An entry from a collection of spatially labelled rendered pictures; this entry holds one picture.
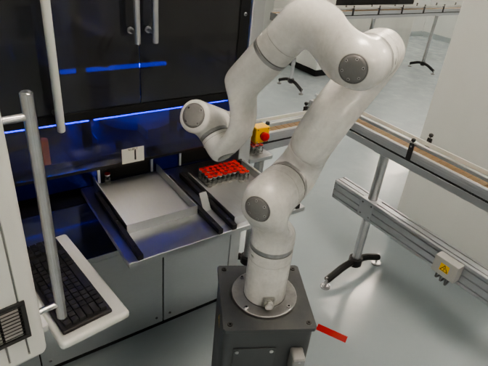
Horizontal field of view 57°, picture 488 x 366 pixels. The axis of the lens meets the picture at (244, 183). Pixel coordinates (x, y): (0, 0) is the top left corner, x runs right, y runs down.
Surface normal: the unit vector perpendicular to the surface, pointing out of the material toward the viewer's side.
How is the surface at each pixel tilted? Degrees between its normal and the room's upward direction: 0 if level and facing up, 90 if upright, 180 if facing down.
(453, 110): 90
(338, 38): 61
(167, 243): 0
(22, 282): 90
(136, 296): 90
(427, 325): 0
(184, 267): 90
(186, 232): 0
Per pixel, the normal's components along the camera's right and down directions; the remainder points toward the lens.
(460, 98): -0.83, 0.22
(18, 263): 0.66, 0.44
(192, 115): -0.38, -0.01
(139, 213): 0.09, -0.86
